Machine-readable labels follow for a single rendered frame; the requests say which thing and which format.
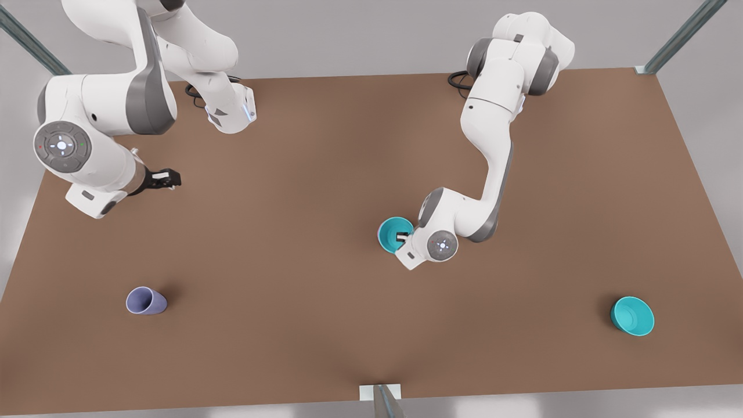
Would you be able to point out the teal bowl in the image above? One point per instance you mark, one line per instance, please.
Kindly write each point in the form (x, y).
(388, 232)
(633, 316)

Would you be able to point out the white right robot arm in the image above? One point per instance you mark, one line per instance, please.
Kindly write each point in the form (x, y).
(104, 98)

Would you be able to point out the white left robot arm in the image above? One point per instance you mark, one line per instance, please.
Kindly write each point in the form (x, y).
(490, 122)

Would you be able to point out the lavender cup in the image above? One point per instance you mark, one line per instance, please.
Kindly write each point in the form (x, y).
(148, 302)

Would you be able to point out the silver frame post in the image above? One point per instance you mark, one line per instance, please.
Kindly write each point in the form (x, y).
(32, 43)
(383, 400)
(682, 38)

